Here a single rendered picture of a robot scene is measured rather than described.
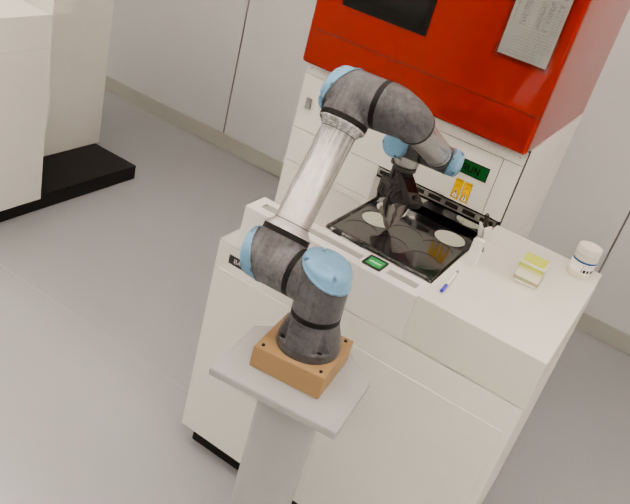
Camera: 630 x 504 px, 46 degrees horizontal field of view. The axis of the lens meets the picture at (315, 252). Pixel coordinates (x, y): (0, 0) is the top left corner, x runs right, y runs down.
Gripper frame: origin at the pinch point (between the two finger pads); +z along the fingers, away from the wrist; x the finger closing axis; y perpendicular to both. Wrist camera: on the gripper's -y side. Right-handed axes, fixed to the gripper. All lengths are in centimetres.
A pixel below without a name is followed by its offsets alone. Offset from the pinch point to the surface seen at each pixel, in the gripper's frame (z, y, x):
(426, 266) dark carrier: 1.7, -19.8, -2.0
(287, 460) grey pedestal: 34, -54, 50
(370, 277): -2.9, -30.2, 24.6
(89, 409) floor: 92, 30, 76
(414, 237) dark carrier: 1.7, -4.0, -7.6
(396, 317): 4.1, -38.8, 19.0
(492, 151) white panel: -26.3, 0.8, -29.8
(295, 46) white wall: 12, 219, -67
